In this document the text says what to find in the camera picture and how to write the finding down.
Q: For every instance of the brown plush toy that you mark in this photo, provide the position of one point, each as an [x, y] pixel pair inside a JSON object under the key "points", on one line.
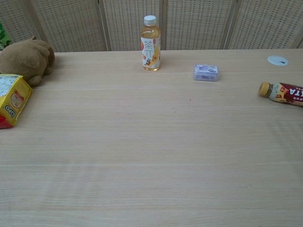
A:
{"points": [[26, 59]]}

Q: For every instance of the yellow tea bottle white cap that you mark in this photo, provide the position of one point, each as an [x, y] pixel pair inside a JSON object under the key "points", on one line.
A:
{"points": [[150, 50]]}

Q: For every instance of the red label milk tea bottle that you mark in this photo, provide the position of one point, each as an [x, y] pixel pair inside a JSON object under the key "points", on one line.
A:
{"points": [[284, 93]]}

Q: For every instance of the small purple plastic box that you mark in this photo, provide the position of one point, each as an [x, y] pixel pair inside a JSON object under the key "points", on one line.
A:
{"points": [[206, 72]]}

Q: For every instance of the green printed package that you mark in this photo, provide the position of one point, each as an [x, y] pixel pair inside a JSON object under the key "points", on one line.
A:
{"points": [[3, 37]]}

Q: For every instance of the yellow Lipo snack bag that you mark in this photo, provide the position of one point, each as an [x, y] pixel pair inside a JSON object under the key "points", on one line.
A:
{"points": [[11, 99]]}

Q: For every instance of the woven folding screen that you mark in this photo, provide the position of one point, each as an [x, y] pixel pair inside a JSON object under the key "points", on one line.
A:
{"points": [[151, 23]]}

